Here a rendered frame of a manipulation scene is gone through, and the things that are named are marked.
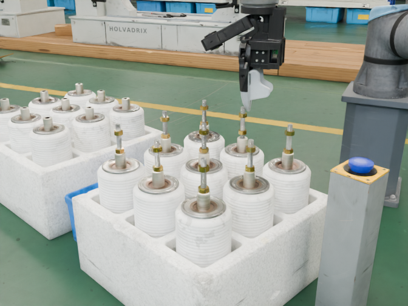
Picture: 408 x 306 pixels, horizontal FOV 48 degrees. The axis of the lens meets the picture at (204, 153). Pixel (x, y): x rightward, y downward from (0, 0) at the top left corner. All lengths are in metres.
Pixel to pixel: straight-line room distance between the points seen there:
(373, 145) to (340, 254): 0.55
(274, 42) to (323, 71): 1.86
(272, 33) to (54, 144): 0.58
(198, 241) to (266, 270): 0.16
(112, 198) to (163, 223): 0.14
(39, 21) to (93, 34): 0.76
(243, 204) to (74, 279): 0.43
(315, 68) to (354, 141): 1.46
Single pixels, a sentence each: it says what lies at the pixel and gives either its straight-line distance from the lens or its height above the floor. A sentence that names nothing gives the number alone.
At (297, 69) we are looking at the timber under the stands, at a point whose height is 0.05.
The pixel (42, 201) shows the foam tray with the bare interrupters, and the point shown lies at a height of 0.11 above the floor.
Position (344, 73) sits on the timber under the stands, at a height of 0.05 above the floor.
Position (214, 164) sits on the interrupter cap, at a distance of 0.93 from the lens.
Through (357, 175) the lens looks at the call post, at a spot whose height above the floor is 0.31.
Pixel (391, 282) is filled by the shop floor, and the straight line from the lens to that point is 1.09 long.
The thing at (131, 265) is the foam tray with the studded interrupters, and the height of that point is 0.12.
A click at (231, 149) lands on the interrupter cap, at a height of 0.25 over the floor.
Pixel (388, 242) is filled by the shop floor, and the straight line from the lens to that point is 1.22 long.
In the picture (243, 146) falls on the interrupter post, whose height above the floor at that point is 0.26.
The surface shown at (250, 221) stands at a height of 0.20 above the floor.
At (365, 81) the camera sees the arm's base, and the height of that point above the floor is 0.33.
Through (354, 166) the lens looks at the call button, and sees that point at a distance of 0.78.
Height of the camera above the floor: 0.63
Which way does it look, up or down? 23 degrees down
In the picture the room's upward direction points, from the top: straight up
